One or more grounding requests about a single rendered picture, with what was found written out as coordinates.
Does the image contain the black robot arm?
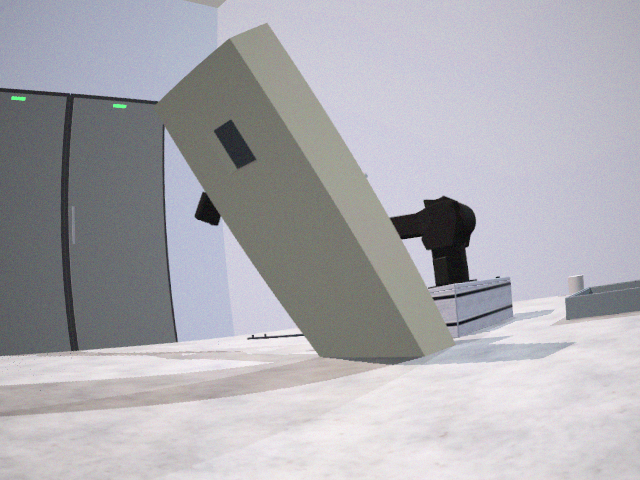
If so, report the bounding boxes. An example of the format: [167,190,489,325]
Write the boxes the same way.
[195,192,477,289]

